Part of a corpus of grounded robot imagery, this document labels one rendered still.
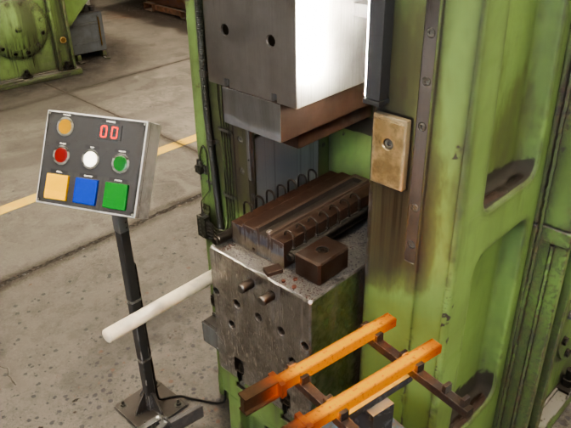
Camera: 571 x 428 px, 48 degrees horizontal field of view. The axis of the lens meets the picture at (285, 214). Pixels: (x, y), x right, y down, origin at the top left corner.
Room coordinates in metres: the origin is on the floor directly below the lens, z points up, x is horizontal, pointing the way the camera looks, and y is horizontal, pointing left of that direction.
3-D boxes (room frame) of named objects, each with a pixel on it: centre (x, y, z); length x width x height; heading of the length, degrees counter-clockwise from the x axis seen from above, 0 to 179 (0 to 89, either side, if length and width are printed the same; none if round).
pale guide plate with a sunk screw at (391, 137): (1.33, -0.24, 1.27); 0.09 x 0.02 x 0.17; 46
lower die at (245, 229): (1.61, -0.07, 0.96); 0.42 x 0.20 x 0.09; 136
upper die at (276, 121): (1.61, -0.07, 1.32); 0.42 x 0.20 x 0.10; 136
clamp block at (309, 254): (1.37, -0.09, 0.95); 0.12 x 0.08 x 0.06; 136
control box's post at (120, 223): (1.79, 0.53, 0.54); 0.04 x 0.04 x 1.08; 46
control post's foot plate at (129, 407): (1.79, 0.53, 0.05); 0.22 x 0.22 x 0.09; 46
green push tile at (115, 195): (1.64, 0.48, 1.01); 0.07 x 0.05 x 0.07; 71
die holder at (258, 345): (1.57, -0.12, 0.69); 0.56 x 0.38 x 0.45; 136
